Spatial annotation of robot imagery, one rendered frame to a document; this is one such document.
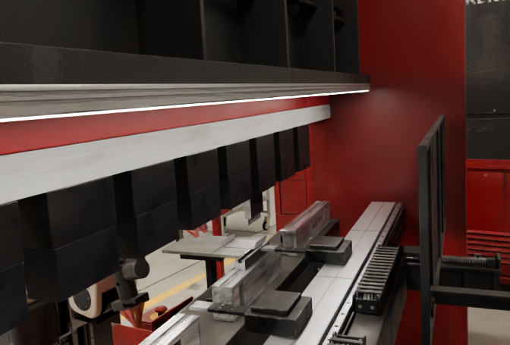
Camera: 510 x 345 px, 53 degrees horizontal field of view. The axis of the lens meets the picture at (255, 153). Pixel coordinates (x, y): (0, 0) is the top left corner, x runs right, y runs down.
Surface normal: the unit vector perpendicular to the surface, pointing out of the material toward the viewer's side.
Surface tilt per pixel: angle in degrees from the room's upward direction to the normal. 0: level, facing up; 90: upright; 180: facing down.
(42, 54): 90
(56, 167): 90
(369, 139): 90
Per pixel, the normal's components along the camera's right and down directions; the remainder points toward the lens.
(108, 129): 0.93, -0.01
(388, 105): -0.37, 0.13
